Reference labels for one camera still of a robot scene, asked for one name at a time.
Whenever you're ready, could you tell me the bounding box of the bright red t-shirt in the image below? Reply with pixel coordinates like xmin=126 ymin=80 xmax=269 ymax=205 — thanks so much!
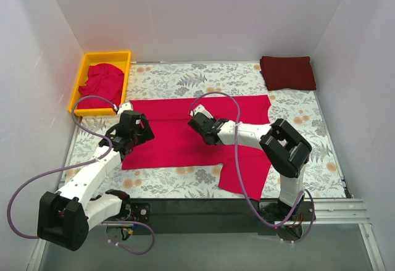
xmin=122 ymin=98 xmax=270 ymax=200

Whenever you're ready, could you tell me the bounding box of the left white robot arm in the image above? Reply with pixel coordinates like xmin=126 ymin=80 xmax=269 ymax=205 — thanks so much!
xmin=37 ymin=110 xmax=154 ymax=251

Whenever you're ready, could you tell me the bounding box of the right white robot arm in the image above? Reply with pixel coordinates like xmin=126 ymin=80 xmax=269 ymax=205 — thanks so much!
xmin=188 ymin=109 xmax=312 ymax=227

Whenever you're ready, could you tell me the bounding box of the floral patterned table mat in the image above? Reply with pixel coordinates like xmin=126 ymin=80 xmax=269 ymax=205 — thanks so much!
xmin=60 ymin=62 xmax=346 ymax=199

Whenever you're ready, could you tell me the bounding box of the red t-shirt in bin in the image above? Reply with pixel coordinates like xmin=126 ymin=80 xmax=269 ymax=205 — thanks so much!
xmin=78 ymin=64 xmax=124 ymax=106

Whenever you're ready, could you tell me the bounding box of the yellow plastic bin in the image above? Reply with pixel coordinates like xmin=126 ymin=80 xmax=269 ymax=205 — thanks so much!
xmin=69 ymin=51 xmax=131 ymax=117

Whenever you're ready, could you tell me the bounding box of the folded dark red t-shirt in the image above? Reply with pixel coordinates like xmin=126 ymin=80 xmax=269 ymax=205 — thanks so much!
xmin=260 ymin=56 xmax=317 ymax=91

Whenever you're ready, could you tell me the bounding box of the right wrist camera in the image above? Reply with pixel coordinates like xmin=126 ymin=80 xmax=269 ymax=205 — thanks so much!
xmin=189 ymin=104 xmax=213 ymax=119

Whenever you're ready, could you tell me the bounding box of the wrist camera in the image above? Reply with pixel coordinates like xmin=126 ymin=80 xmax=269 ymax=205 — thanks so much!
xmin=189 ymin=104 xmax=213 ymax=119
xmin=115 ymin=101 xmax=133 ymax=116

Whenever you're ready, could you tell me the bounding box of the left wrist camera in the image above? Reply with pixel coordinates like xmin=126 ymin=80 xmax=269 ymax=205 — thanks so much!
xmin=115 ymin=101 xmax=133 ymax=116

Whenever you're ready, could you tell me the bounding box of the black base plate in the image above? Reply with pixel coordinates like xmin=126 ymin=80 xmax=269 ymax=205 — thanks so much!
xmin=95 ymin=199 xmax=317 ymax=235

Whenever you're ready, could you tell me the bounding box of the aluminium rail frame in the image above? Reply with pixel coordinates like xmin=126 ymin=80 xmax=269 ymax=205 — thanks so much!
xmin=28 ymin=196 xmax=386 ymax=270

